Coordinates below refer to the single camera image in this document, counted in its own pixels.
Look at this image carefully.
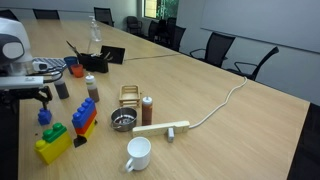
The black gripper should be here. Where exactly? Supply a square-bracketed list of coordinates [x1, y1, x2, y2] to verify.
[0, 85, 54, 111]

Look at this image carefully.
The small blue building block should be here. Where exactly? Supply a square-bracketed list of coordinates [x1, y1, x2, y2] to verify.
[37, 107, 53, 127]

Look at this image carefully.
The green building block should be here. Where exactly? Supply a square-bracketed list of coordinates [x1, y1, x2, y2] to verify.
[41, 122, 68, 144]

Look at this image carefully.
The long blue building block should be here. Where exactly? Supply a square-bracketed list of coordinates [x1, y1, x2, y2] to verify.
[71, 97, 98, 130]

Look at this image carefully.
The red building block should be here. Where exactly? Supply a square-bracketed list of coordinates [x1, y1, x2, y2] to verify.
[74, 109, 98, 136]

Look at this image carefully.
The large yellow building block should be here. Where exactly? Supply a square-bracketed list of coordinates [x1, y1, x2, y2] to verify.
[34, 130, 73, 166]

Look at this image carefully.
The thin yellow building block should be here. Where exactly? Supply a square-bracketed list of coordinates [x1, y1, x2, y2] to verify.
[79, 119, 98, 140]

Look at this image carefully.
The dark sauce bottle white cap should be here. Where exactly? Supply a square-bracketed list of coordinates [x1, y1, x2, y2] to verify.
[53, 74, 70, 100]

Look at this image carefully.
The grey keyboard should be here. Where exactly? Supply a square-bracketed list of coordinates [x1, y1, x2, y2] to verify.
[32, 57, 68, 73]

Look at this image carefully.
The orange cup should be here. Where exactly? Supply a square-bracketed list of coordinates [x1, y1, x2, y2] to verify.
[70, 63, 85, 79]

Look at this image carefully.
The blue cup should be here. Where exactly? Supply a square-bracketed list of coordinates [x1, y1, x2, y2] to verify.
[63, 55, 79, 75]

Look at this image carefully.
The brown sauce bottle white cap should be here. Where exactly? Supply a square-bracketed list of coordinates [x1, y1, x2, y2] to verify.
[141, 95, 154, 127]
[84, 72, 101, 103]

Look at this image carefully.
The black clip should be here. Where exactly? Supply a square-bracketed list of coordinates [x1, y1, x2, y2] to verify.
[73, 134, 88, 149]

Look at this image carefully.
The black organizer box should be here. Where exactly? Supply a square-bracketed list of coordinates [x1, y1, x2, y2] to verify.
[77, 52, 110, 74]

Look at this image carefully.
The metal bowl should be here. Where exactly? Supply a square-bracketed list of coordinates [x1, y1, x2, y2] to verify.
[110, 106, 138, 133]

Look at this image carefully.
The clear sanitizer pump bottle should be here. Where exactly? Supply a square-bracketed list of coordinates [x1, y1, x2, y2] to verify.
[87, 15, 103, 54]

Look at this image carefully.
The small wooden crate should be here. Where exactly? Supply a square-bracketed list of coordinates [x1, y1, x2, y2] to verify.
[118, 84, 142, 108]

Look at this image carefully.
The black office chair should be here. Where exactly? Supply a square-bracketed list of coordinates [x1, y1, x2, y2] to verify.
[169, 25, 187, 53]
[226, 46, 280, 82]
[189, 31, 236, 69]
[32, 8, 60, 20]
[126, 15, 144, 36]
[287, 102, 320, 180]
[146, 18, 178, 46]
[0, 9, 19, 22]
[93, 6, 115, 28]

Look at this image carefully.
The white mug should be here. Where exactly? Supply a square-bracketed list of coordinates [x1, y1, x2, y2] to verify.
[124, 136, 152, 173]

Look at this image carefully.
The cream power strip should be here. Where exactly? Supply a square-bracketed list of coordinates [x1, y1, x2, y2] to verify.
[132, 120, 191, 139]

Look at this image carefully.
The grey plug adapter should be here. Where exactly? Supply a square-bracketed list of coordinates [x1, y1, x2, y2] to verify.
[166, 127, 176, 144]

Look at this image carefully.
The window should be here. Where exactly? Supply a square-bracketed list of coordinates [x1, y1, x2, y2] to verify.
[143, 0, 180, 20]

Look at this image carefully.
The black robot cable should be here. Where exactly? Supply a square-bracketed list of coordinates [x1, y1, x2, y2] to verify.
[42, 69, 68, 84]

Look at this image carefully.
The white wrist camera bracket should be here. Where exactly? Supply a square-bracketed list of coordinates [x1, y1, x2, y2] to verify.
[0, 75, 45, 90]

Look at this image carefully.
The white power cable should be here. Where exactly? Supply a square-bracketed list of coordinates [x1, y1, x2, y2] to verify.
[188, 76, 248, 130]

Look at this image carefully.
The wall whiteboard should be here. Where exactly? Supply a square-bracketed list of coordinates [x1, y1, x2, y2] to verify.
[199, 0, 320, 54]

